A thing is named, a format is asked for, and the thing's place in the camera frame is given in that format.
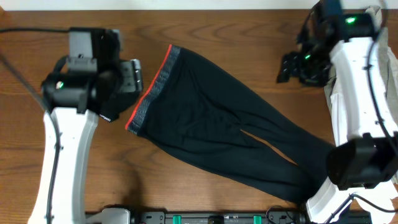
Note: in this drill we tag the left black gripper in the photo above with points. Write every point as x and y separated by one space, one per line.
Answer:
123 98

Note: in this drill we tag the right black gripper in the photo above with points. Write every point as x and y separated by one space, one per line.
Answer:
289 69

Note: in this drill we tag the black leggings red waistband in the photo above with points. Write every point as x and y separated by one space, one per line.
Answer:
200 114

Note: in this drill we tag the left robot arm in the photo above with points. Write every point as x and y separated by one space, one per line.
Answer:
92 82

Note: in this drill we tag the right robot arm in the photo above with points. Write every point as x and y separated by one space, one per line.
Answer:
364 160

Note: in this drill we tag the folded black garment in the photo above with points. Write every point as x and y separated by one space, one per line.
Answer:
111 109

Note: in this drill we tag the beige grey garment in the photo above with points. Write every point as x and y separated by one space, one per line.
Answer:
388 70

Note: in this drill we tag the white t-shirt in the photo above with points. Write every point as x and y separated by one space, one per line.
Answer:
383 194

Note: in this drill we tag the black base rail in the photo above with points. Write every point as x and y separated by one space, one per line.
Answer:
274 215

